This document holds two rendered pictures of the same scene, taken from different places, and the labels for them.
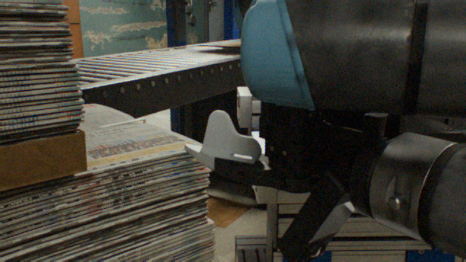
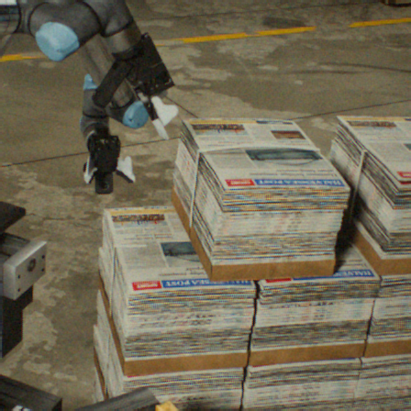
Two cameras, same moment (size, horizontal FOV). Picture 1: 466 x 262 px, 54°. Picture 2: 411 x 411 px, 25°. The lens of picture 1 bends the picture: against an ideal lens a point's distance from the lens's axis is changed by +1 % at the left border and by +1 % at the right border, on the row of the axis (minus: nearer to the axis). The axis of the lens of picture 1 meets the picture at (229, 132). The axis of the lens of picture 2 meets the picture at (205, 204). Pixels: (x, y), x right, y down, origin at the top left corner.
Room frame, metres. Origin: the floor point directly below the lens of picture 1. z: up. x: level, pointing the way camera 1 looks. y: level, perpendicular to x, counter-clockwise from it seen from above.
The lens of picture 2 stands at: (2.31, 0.98, 1.88)
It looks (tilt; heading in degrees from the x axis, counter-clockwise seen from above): 27 degrees down; 202
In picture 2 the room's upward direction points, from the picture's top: 7 degrees clockwise
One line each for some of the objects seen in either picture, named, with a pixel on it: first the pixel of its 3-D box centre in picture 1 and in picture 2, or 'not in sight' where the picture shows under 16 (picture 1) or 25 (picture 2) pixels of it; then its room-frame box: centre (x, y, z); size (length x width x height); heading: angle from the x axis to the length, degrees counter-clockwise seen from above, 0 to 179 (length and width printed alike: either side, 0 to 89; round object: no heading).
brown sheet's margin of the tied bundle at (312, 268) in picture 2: not in sight; (262, 252); (0.59, 0.45, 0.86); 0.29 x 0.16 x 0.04; 130
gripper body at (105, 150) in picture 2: (330, 149); (103, 149); (0.38, -0.09, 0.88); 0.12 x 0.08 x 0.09; 39
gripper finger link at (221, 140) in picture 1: (218, 139); (127, 167); (0.43, 0.01, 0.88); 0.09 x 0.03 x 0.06; 65
